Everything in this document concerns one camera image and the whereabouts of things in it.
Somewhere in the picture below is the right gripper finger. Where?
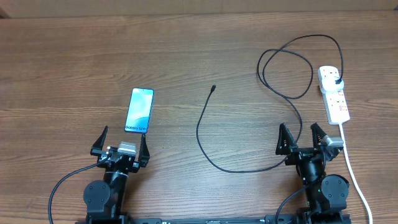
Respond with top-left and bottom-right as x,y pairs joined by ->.
275,123 -> 298,155
310,123 -> 326,148

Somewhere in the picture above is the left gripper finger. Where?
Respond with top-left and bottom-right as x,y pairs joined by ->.
138,134 -> 150,167
91,126 -> 108,150

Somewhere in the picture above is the blue Samsung Galaxy smartphone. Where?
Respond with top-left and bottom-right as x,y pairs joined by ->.
124,88 -> 154,134

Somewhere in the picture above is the black USB charging cable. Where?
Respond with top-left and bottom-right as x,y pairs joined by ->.
196,34 -> 345,174

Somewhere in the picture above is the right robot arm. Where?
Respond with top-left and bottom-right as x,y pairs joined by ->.
266,123 -> 351,224

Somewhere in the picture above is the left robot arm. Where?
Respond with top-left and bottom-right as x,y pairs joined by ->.
83,127 -> 150,223

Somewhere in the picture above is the white USB charger plug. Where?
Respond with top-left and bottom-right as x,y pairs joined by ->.
320,77 -> 345,94

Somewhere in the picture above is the white power strip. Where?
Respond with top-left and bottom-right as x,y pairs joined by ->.
317,66 -> 350,125

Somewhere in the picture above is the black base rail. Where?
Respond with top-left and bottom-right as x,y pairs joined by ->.
75,215 -> 352,224

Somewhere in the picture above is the white power strip cord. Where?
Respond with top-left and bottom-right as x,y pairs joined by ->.
338,123 -> 374,224

